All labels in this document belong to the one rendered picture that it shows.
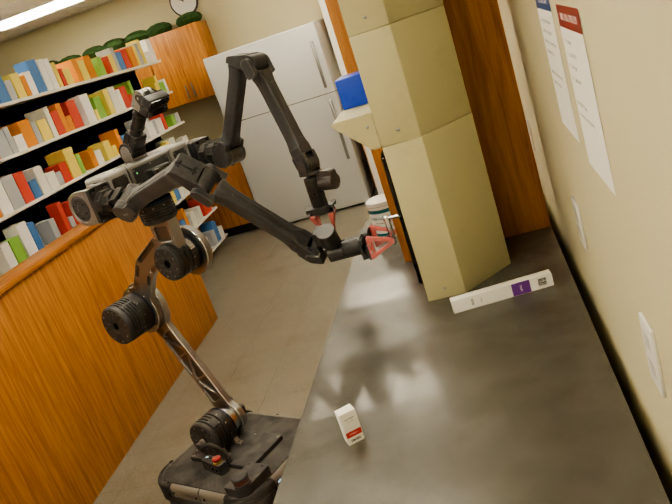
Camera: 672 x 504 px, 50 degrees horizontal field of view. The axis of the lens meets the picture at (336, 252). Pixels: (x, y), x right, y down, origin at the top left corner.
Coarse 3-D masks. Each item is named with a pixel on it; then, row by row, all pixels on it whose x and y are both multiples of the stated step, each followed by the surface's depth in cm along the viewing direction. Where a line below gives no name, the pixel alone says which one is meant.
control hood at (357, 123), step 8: (368, 104) 207; (344, 112) 208; (352, 112) 202; (360, 112) 197; (368, 112) 192; (336, 120) 197; (344, 120) 192; (352, 120) 191; (360, 120) 191; (368, 120) 191; (336, 128) 193; (344, 128) 192; (352, 128) 192; (360, 128) 192; (368, 128) 191; (352, 136) 193; (360, 136) 193; (368, 136) 192; (376, 136) 192; (368, 144) 193; (376, 144) 193
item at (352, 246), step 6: (360, 234) 207; (348, 240) 208; (354, 240) 207; (360, 240) 203; (342, 246) 208; (348, 246) 207; (354, 246) 207; (360, 246) 204; (348, 252) 208; (354, 252) 207; (360, 252) 207; (366, 258) 205
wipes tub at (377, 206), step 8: (368, 200) 276; (376, 200) 272; (384, 200) 269; (368, 208) 272; (376, 208) 269; (384, 208) 268; (376, 216) 271; (376, 224) 273; (384, 224) 271; (392, 224) 270; (376, 232) 275; (384, 232) 272
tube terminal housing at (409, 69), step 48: (384, 48) 184; (432, 48) 190; (384, 96) 188; (432, 96) 191; (384, 144) 192; (432, 144) 193; (432, 192) 195; (480, 192) 204; (432, 240) 200; (480, 240) 206; (432, 288) 205
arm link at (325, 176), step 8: (304, 168) 242; (320, 168) 248; (328, 168) 243; (304, 176) 243; (320, 176) 242; (328, 176) 240; (336, 176) 242; (320, 184) 242; (328, 184) 240; (336, 184) 242
